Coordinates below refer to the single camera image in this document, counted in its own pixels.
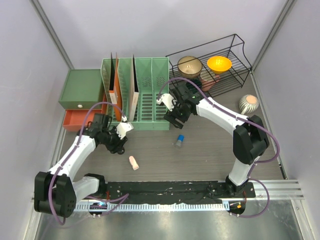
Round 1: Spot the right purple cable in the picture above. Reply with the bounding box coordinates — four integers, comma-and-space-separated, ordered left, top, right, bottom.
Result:
157, 77, 281, 218

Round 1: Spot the white cable tray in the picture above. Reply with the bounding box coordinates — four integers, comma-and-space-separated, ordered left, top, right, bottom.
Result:
74, 200, 230, 213

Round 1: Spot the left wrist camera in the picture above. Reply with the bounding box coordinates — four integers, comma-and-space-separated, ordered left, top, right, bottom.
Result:
115, 122, 134, 140

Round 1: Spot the red black stamp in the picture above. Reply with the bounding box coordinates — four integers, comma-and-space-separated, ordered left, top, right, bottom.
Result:
117, 148, 125, 155

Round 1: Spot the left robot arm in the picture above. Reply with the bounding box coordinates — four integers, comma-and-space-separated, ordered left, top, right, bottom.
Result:
33, 113, 134, 218

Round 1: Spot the orange folder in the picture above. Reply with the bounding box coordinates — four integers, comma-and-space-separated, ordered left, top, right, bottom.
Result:
108, 53, 123, 122

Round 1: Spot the pink mug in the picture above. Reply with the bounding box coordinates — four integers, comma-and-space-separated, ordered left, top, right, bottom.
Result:
200, 70, 221, 92

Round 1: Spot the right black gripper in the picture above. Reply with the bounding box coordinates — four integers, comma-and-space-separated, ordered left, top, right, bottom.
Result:
164, 99, 191, 130

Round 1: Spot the striped ceramic mug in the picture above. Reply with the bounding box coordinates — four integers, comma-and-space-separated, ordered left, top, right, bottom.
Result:
238, 94, 260, 115

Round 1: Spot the blue grey bottle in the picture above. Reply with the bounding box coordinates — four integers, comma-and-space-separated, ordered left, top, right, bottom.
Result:
174, 134, 185, 148

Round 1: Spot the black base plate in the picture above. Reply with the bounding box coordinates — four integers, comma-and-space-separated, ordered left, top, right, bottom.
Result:
105, 180, 256, 205

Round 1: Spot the orange bowl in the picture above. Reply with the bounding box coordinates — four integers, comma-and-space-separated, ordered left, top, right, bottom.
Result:
207, 56, 232, 74

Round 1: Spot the black wire rack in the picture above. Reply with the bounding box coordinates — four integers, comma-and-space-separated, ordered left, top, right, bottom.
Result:
167, 33, 252, 98

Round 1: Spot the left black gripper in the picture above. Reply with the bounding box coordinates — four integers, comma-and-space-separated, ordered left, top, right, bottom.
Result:
100, 126, 128, 154

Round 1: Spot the brown glass bowl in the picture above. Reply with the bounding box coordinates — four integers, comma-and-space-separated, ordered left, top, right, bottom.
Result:
177, 56, 203, 79

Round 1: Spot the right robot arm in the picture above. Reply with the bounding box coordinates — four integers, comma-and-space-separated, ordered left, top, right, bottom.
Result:
156, 90, 270, 198

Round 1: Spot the drawer box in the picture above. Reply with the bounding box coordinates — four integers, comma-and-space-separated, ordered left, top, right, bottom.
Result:
58, 69, 107, 132

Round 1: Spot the green file organizer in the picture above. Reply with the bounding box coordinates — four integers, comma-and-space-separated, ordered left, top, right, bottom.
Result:
100, 57, 171, 131

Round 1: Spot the pink eraser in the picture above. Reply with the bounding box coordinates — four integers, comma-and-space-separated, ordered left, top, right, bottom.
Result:
128, 156, 139, 171

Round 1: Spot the white folder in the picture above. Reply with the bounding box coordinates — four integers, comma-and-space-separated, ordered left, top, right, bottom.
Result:
128, 55, 139, 122

